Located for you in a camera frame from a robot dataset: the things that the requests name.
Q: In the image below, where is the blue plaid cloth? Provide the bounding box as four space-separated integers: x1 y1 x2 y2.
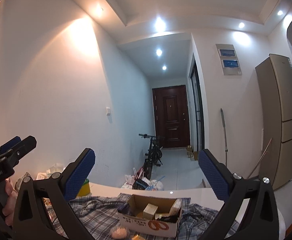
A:
42 195 239 240

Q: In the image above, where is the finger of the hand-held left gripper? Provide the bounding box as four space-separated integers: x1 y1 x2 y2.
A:
0 136 21 159
5 135 38 167

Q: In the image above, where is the grey mop handle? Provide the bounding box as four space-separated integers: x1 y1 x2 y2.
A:
220 108 229 167

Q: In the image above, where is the dark red entrance door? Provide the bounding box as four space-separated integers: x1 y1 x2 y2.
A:
152 85 191 148

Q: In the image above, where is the grey electrical panel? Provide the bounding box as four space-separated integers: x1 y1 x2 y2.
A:
215 43 243 76

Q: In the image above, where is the wooden stick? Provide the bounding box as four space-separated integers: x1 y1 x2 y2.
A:
247 137 273 179

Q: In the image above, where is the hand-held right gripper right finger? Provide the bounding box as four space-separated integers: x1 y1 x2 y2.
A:
198 149 279 240

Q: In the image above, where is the white tissue box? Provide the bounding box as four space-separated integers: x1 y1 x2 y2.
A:
46 164 64 178

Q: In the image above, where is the beige small box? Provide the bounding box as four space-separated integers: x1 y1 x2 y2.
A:
143 203 159 219

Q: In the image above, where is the person's left hand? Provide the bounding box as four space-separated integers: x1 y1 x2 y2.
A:
2 179 18 227

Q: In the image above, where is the black framed sliding door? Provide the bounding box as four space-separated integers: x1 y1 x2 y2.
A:
189 60 205 157

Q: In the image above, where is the beige refrigerator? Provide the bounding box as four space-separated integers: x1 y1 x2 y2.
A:
255 54 292 190

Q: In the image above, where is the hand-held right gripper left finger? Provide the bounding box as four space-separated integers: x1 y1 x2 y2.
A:
12 148 96 240

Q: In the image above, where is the white printed cardboard box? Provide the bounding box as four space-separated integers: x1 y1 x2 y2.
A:
117 193 183 238

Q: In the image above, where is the crumpled white plastic bag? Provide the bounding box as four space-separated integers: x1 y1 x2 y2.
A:
15 172 33 192

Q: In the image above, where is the black bicycle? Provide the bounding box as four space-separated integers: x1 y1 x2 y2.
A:
138 133 165 180

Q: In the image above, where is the black pouch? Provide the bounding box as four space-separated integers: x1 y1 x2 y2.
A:
158 215 179 224

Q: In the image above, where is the small brown cardboard box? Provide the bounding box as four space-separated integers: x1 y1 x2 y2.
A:
186 145 199 160

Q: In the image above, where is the dark purple packet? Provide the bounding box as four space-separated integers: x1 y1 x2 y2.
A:
118 202 131 214

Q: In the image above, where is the black plastic bag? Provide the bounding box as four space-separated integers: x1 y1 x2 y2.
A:
132 179 149 190

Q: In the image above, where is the bagged round bread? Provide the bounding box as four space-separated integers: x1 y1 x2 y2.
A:
111 225 129 240

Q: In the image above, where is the yellow bucket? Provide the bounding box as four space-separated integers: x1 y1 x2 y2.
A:
77 177 91 197

